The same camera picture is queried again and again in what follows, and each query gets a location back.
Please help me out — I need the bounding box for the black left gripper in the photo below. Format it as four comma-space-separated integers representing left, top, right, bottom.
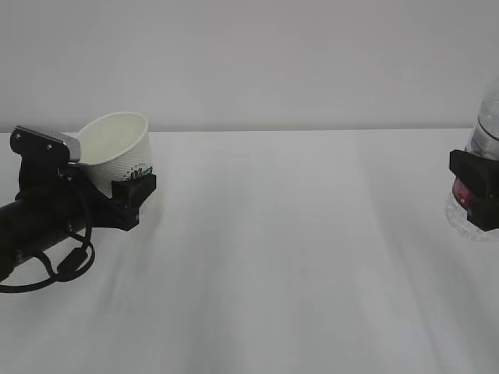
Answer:
16, 155, 157, 231

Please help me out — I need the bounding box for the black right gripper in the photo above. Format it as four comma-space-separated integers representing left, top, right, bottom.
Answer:
449, 150, 499, 231

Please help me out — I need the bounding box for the clear plastic water bottle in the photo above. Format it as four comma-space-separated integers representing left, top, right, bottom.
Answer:
444, 80, 498, 242

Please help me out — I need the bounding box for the white paper cup green logo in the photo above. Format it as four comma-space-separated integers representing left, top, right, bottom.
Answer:
76, 112, 154, 198

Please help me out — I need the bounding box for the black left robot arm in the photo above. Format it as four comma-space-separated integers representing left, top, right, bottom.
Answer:
1, 161, 157, 279

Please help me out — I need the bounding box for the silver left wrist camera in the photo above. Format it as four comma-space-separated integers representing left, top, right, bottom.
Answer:
10, 125, 81, 167

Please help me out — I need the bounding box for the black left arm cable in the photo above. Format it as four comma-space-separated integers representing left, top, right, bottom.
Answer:
0, 171, 97, 294

